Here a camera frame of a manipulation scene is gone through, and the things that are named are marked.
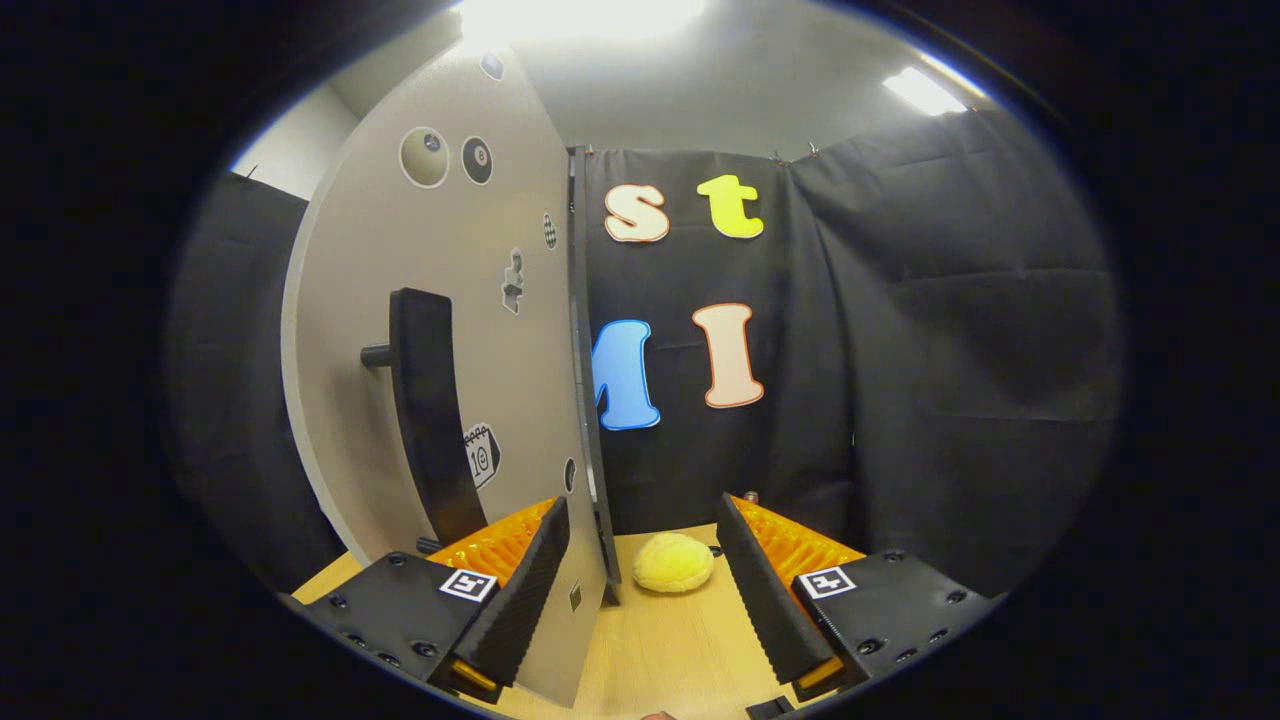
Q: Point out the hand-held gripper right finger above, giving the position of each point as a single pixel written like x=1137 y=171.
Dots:
x=770 y=600

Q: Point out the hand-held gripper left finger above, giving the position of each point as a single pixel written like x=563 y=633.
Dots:
x=520 y=600

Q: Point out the beige shoe cabinet door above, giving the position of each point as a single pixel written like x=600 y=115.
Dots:
x=490 y=370

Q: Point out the dark grey shoe cabinet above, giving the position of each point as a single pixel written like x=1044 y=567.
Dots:
x=580 y=300

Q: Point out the yellow fluffy round toy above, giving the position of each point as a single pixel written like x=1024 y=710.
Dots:
x=672 y=563

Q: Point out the black backdrop cloth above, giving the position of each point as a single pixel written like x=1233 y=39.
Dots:
x=950 y=350

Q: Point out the narrow ceiling light panel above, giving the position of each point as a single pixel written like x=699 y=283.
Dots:
x=925 y=92

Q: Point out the large ceiling light panel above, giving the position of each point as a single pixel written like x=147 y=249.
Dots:
x=580 y=15

